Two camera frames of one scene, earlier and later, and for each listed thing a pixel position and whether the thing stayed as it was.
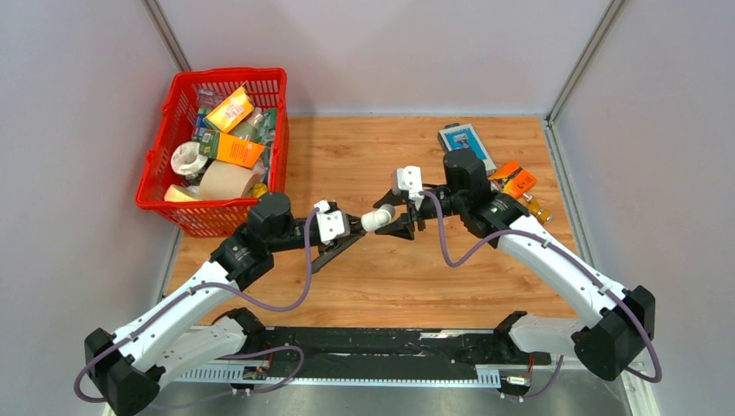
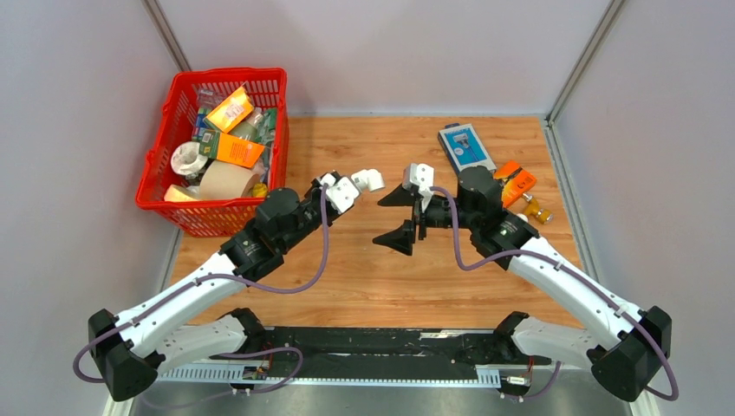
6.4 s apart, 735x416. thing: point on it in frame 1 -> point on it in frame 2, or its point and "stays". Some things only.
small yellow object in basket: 258,189 stays
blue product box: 465,137 stays
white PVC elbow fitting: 373,220 -> 372,178
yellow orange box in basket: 231,111 stays
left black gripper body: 321,244 -> 311,207
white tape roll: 186,159 stays
